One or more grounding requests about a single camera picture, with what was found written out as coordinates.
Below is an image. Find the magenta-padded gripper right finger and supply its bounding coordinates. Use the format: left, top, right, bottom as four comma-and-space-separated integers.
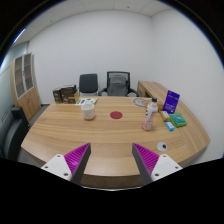
131, 142, 184, 186

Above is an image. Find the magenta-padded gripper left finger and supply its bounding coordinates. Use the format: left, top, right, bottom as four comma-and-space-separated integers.
40, 142, 92, 186

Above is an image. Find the clear black-capped drink bottle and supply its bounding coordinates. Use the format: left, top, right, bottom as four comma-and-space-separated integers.
141, 96, 159, 132

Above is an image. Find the small blue pack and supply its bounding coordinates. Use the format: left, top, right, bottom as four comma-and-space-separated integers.
164, 121, 175, 132

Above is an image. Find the yellow snack pack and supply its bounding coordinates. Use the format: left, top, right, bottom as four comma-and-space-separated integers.
159, 109, 172, 122

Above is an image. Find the green flat box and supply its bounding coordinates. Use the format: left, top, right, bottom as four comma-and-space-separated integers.
169, 113, 188, 128

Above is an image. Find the white patterned cup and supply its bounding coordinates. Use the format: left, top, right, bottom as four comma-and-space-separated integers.
80, 102, 97, 121

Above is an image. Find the flat round red coaster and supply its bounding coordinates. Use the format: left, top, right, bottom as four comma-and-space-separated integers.
109, 110, 124, 120

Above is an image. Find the dark box with kraft side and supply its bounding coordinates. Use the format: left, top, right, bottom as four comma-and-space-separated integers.
61, 91, 80, 104

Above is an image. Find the purple standing sign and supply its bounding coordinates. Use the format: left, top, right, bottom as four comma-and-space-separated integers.
162, 89, 181, 115

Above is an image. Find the dark brown cardboard box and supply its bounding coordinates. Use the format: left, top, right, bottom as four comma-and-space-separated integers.
52, 87, 63, 104

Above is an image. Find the black sofa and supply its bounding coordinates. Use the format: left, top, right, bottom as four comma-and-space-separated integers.
0, 105, 30, 162

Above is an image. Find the wooden side desk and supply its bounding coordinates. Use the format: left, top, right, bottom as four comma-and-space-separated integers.
136, 80, 169, 101

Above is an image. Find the black office chair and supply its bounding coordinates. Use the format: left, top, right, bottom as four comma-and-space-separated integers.
78, 73, 100, 98

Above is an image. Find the wooden glass-door cabinet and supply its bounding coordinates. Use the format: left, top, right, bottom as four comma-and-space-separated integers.
9, 52, 42, 123

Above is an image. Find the grey mesh office chair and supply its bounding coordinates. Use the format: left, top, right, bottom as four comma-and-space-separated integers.
98, 70, 139, 98

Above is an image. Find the round desk cable grommet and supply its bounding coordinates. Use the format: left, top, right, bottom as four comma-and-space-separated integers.
156, 141, 168, 152

